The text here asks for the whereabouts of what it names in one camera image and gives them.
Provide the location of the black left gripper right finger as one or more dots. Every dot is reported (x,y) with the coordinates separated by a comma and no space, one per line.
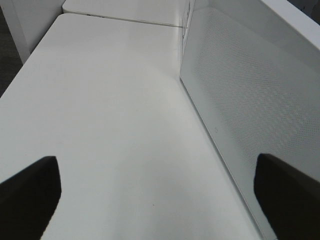
(289,198)

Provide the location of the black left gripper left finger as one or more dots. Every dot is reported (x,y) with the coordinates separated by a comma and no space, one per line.
(29,199)

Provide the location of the white microwave door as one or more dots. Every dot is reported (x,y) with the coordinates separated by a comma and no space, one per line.
(255,82)

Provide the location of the white microwave oven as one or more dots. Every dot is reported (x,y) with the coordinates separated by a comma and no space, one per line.
(295,20)

